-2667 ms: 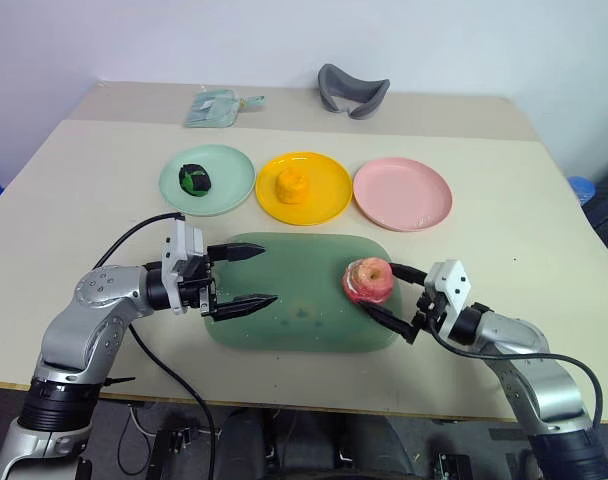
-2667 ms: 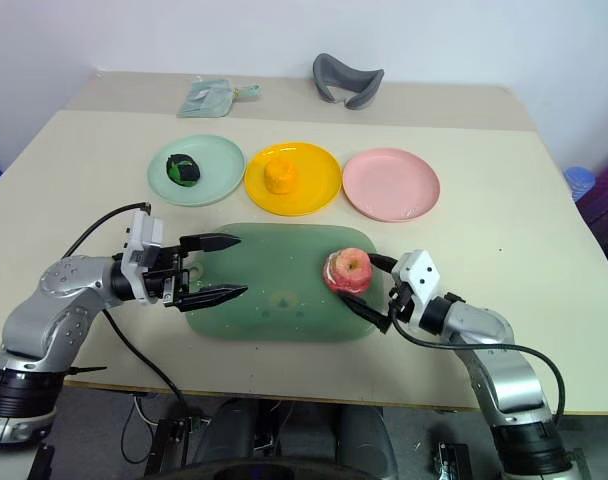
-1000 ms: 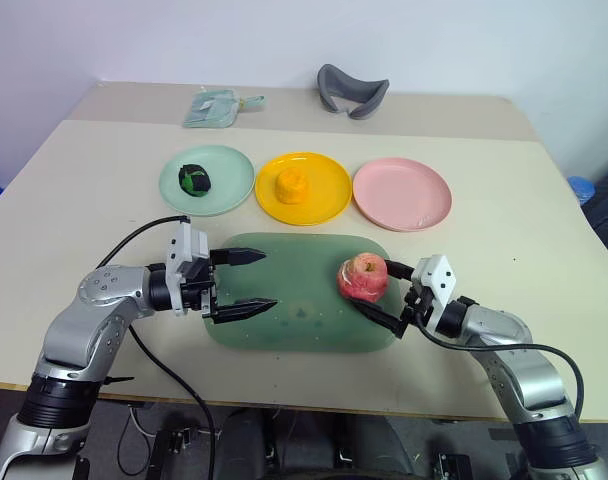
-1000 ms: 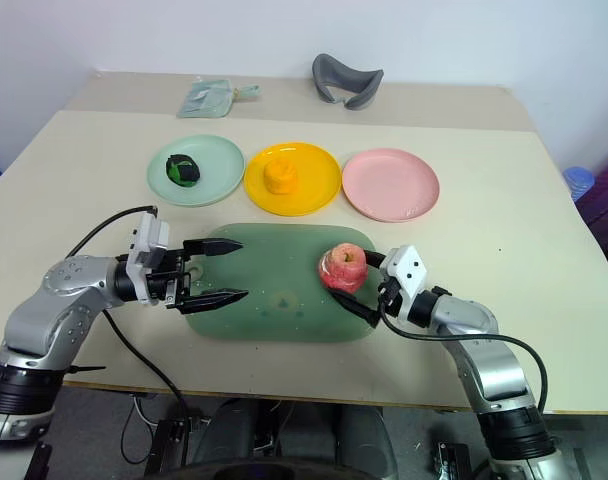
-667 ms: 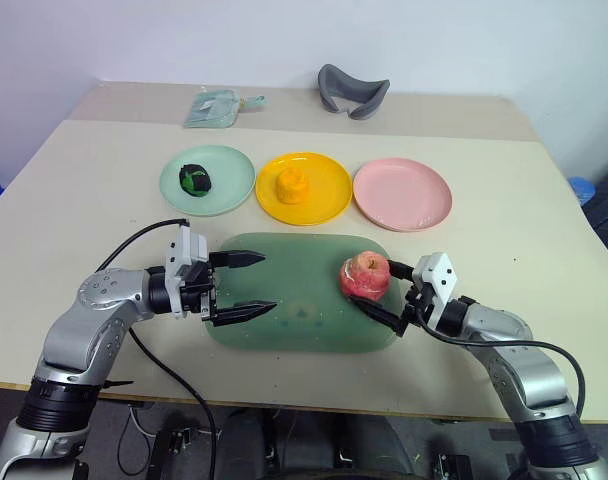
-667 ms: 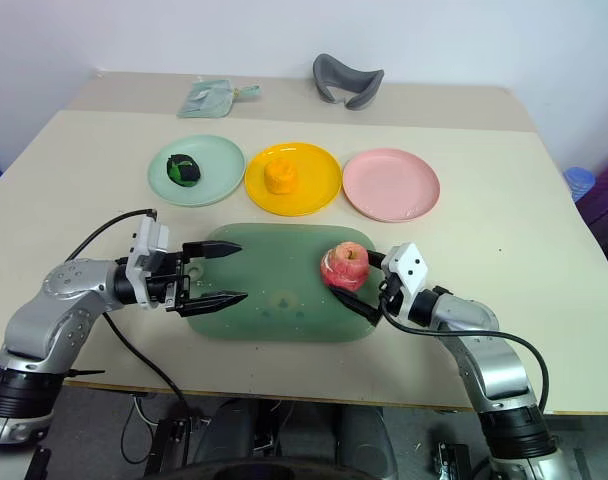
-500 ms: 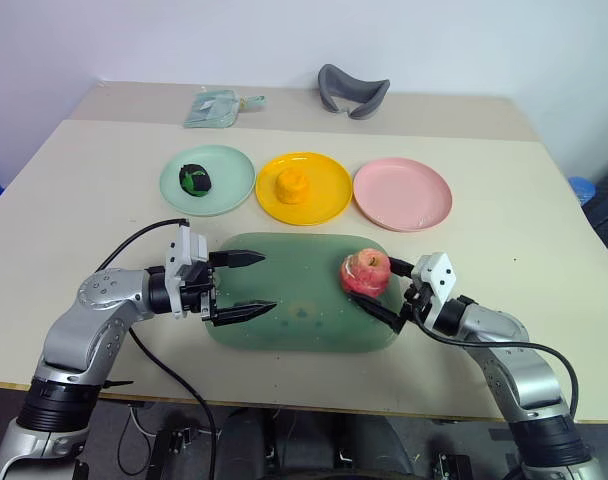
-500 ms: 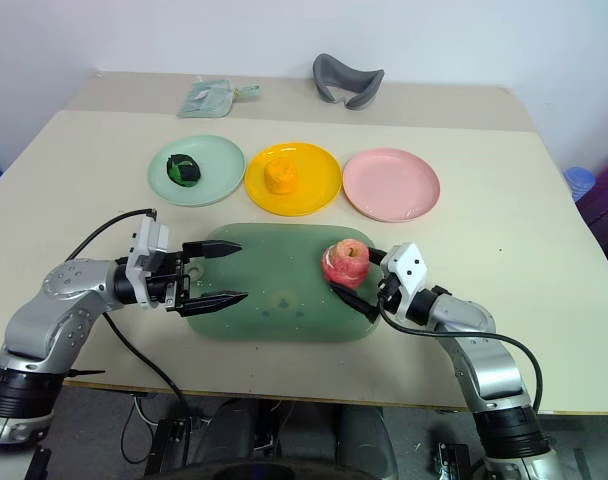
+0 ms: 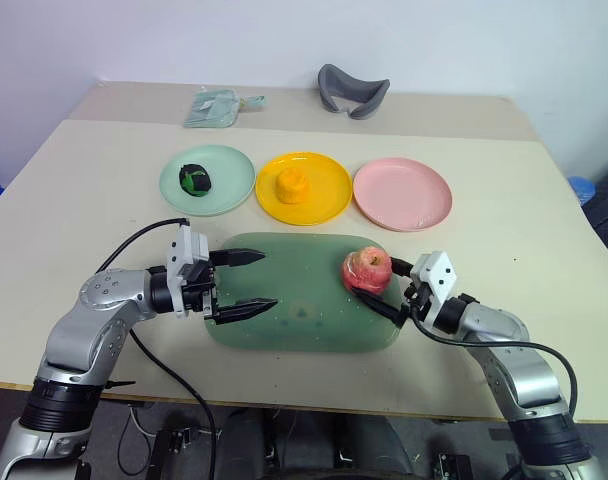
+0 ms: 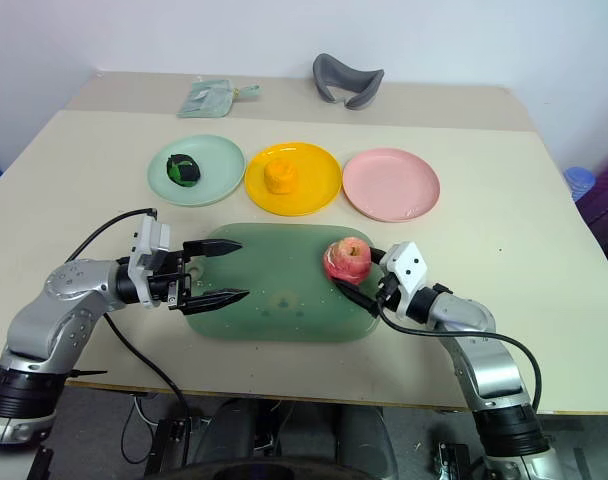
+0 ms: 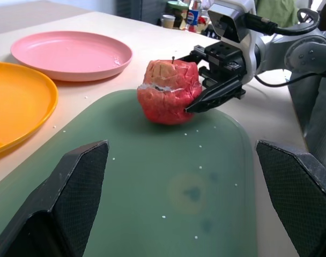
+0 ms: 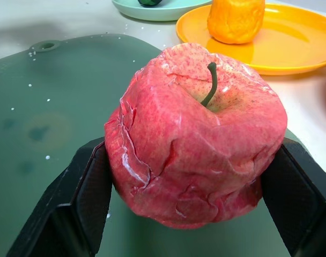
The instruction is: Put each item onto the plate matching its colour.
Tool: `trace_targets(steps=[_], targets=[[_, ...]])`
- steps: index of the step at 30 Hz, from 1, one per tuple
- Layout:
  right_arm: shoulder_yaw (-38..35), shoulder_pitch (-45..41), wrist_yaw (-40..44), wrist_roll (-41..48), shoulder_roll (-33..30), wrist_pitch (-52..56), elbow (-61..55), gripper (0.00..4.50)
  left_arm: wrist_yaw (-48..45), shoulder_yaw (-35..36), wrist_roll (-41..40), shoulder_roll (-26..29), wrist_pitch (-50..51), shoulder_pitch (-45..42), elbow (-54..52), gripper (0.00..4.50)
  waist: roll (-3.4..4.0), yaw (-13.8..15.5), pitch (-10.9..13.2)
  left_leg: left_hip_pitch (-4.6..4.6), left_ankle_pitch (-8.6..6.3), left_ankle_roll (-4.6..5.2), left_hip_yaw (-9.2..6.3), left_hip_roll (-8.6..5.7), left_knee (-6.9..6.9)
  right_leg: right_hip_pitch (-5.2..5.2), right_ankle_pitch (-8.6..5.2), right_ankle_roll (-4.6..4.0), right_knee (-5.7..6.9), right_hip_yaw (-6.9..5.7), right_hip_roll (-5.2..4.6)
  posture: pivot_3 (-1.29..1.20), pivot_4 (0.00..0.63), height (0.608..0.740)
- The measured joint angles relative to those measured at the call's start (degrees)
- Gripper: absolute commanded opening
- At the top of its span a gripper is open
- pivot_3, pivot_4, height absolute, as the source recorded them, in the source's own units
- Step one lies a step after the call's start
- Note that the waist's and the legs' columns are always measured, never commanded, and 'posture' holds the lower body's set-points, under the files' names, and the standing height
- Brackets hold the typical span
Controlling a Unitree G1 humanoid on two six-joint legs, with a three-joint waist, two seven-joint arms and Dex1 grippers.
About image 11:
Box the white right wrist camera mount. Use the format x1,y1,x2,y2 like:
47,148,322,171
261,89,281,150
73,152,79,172
206,0,261,84

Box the green plate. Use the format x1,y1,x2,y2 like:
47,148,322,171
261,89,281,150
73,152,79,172
0,89,259,257

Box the red foam apple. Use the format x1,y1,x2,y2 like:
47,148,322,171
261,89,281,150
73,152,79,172
137,56,203,126

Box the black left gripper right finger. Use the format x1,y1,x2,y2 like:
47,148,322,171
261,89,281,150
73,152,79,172
255,139,326,257

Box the dark grey robot torso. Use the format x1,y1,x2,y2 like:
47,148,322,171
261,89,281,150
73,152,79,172
287,71,326,175

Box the orange plate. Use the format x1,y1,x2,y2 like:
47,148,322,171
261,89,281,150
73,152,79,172
0,61,59,157

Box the white paper cup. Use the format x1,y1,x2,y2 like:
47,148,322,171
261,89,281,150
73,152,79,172
161,14,176,29

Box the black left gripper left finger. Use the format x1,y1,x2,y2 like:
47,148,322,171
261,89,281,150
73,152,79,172
0,139,110,257

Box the dark grey cabinet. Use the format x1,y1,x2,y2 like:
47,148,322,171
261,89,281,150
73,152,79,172
115,0,169,26

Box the green cloth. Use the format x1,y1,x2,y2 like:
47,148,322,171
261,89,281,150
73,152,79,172
255,0,300,28

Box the red snack packet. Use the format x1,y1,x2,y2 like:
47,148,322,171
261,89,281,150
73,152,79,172
198,15,211,34

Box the pink plate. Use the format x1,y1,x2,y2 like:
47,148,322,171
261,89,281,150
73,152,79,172
10,31,134,82

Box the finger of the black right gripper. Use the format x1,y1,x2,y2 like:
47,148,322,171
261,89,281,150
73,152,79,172
175,51,206,65
184,75,246,114

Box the dark jar with green lid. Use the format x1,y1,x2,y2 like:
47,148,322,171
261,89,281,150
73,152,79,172
166,0,190,29

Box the Pepsi bottle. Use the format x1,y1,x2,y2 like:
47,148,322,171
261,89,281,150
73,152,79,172
186,0,202,33

